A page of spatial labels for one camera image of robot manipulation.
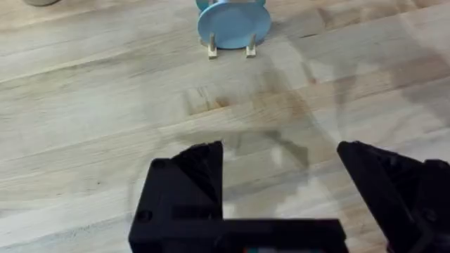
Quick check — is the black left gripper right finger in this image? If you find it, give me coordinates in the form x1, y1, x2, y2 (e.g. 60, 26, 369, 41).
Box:
336, 140, 450, 253

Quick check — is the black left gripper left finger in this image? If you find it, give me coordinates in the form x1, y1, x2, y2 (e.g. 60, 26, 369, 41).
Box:
128, 140, 225, 253

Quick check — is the small wooden peg rack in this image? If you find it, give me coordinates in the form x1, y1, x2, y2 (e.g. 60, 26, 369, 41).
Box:
200, 0, 258, 60

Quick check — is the beige round dish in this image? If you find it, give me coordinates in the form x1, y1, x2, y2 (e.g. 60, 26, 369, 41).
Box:
22, 0, 61, 7

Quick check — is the light blue plate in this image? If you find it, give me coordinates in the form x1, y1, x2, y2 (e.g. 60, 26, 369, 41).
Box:
195, 0, 272, 50

